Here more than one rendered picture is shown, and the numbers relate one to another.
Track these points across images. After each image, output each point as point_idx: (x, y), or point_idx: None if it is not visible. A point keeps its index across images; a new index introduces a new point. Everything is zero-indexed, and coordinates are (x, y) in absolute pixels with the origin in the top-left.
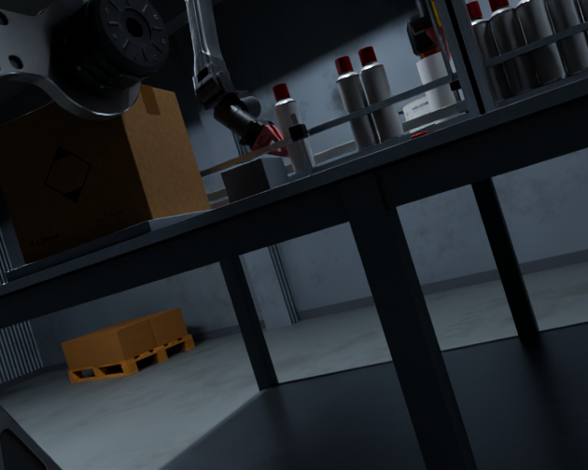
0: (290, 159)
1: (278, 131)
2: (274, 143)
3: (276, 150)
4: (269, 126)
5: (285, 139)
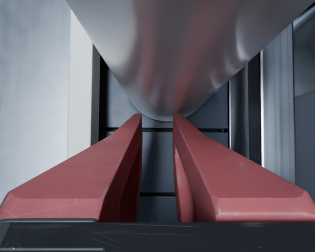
0: (198, 107)
1: (92, 164)
2: (294, 130)
3: (135, 200)
4: (246, 193)
5: (292, 53)
